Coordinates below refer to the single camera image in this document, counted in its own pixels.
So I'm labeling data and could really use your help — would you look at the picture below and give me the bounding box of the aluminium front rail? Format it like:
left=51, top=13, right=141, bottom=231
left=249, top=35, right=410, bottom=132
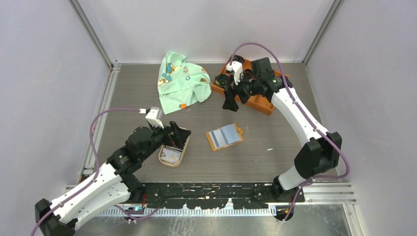
left=99, top=182, right=357, bottom=220

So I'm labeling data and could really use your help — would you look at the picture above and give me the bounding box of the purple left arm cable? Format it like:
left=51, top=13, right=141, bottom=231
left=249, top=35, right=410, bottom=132
left=30, top=108, right=164, bottom=236

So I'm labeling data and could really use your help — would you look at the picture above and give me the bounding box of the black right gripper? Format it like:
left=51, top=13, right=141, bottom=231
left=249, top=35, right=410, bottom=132
left=222, top=70, right=260, bottom=113

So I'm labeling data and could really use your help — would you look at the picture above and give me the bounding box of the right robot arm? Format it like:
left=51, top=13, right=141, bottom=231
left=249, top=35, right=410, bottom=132
left=223, top=57, right=342, bottom=202

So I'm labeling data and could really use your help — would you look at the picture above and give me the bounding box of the dark green rolled tie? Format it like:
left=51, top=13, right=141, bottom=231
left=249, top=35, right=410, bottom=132
left=229, top=55, right=245, bottom=64

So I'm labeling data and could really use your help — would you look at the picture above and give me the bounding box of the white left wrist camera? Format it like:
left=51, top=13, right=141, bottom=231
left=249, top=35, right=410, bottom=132
left=139, top=107, right=164, bottom=128

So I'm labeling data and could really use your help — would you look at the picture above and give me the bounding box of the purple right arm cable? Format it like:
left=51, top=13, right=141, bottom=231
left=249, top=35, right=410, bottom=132
left=229, top=42, right=351, bottom=224

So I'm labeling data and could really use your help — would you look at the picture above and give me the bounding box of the orange leather card holder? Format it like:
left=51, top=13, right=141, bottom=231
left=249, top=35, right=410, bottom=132
left=206, top=123, right=244, bottom=151

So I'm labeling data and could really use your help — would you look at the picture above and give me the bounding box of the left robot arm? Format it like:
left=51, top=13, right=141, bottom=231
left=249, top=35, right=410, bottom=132
left=35, top=121, right=191, bottom=236

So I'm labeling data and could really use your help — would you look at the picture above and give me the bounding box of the blue yellow rolled tie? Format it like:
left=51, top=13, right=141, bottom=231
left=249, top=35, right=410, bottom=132
left=214, top=74, right=229, bottom=89

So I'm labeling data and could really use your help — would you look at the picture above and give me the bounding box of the beige oval card tray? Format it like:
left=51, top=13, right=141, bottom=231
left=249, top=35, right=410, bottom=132
left=158, top=127, right=191, bottom=168

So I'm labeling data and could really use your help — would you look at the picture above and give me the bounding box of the light green printed shirt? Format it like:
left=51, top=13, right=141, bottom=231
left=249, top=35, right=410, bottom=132
left=157, top=52, right=211, bottom=115

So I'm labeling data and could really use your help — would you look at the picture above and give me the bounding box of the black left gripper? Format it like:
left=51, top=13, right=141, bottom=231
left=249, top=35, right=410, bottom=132
left=139, top=120, right=190, bottom=161

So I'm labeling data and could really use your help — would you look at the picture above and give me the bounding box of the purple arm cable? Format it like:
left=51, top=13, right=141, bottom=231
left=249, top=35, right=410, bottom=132
left=30, top=108, right=164, bottom=236
left=229, top=42, right=351, bottom=224

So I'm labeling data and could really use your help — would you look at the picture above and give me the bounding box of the grey card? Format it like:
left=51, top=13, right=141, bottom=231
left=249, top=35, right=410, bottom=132
left=209, top=129, right=226, bottom=149

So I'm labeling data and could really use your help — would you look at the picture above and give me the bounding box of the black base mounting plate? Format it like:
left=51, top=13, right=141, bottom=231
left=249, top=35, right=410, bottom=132
left=125, top=182, right=297, bottom=209

